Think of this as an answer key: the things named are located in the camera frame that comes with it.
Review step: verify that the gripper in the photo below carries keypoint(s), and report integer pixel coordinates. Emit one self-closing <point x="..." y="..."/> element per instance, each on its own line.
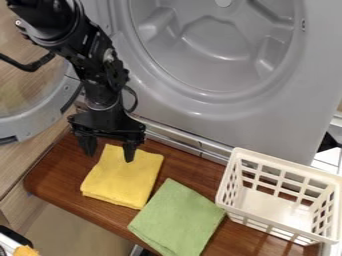
<point x="107" y="123"/>

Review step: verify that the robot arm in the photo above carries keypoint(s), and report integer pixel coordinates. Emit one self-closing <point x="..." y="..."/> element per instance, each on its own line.
<point x="67" y="31"/>

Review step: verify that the yellow cloth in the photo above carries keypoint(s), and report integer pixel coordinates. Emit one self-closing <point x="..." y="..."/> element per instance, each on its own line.
<point x="122" y="175"/>

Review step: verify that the green cloth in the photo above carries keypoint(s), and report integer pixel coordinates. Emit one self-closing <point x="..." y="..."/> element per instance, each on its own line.
<point x="178" y="218"/>

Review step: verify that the washing machine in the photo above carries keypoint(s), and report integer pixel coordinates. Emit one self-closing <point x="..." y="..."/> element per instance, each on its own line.
<point x="249" y="83"/>

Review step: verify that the white plastic basket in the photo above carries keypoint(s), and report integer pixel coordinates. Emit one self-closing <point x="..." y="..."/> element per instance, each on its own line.
<point x="285" y="200"/>

